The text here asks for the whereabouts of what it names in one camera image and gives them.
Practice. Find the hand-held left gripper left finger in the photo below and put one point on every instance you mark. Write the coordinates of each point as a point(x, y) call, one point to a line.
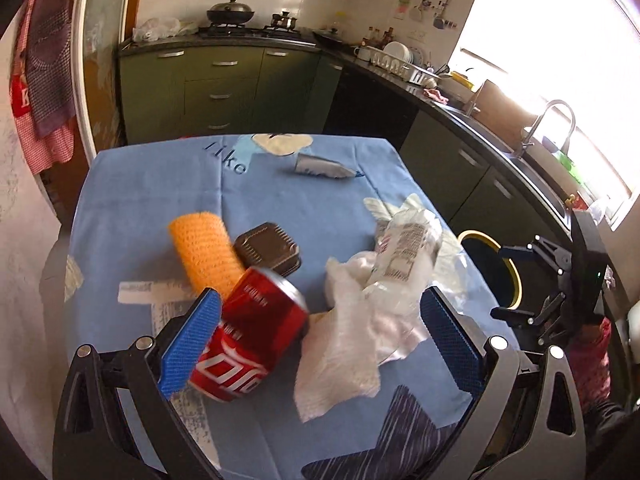
point(192, 345)

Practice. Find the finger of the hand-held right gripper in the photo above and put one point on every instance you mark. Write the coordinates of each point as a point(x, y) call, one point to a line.
point(515, 252)
point(515, 315)

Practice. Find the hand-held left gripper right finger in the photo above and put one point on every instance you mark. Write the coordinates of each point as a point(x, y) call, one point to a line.
point(452, 345)

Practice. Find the yellow rimmed bin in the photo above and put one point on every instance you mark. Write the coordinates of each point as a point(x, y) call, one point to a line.
point(482, 275)

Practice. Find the clear plastic wrapper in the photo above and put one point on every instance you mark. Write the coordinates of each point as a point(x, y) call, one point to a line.
point(400, 325)

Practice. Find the red soda can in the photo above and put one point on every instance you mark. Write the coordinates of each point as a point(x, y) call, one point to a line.
point(250, 330)

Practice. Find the white labelled plastic bottle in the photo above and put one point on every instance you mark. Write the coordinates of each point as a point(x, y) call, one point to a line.
point(407, 245)

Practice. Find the white paper towel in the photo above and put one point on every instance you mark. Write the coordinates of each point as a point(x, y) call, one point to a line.
point(335, 350)

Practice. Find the white paper slip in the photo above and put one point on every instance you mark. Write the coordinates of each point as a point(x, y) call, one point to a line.
point(145, 292)

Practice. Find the orange mesh roll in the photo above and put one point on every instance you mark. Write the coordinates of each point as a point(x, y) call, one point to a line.
point(202, 245)

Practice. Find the green plastic container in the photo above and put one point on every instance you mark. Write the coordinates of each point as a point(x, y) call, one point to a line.
point(570, 162)

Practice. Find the dark square tin box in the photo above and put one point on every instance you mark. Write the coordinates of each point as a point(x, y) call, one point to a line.
point(265, 247)

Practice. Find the tall steel faucet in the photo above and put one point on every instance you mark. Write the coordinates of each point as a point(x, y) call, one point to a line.
point(535, 125)

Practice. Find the wooden cutting board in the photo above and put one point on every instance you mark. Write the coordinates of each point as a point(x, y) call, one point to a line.
point(495, 105)

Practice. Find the blue printed tablecloth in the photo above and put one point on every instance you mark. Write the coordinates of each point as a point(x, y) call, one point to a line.
point(150, 200)

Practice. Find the black countertop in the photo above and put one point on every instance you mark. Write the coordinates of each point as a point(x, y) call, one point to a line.
point(450, 112)

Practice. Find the pink cloth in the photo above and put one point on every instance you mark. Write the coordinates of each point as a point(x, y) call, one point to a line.
point(434, 94)

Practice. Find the yellow object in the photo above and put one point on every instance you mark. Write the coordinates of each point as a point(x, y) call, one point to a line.
point(462, 78)

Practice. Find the white dish rack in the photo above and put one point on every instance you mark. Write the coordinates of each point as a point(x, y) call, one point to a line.
point(400, 67)

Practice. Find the window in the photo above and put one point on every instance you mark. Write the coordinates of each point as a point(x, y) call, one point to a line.
point(550, 35)

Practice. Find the white plate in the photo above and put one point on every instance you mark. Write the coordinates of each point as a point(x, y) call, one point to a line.
point(397, 51)

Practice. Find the hanging kitchen utensil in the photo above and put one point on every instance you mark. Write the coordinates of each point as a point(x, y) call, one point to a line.
point(425, 1)
point(441, 14)
point(406, 2)

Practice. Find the white mug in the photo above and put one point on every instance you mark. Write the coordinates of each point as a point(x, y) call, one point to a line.
point(361, 53)

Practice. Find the green kitchen cabinets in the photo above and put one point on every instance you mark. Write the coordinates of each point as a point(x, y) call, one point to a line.
point(160, 95)

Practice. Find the row of condiment bottles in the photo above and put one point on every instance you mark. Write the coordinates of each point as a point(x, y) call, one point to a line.
point(380, 36)

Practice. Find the red checkered apron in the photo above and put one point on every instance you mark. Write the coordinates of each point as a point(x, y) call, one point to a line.
point(30, 115)

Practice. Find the black pan with lid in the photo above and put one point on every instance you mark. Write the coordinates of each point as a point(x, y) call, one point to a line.
point(330, 39)

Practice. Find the clear plastic bag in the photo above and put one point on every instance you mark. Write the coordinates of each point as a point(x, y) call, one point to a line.
point(157, 28)

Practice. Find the gas stove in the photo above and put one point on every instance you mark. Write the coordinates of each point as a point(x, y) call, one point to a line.
point(250, 31)

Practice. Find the small steel pot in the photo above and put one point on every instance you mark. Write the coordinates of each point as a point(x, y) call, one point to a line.
point(285, 21)

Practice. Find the black wok with lid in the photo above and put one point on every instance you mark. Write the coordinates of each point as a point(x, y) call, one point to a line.
point(231, 10)

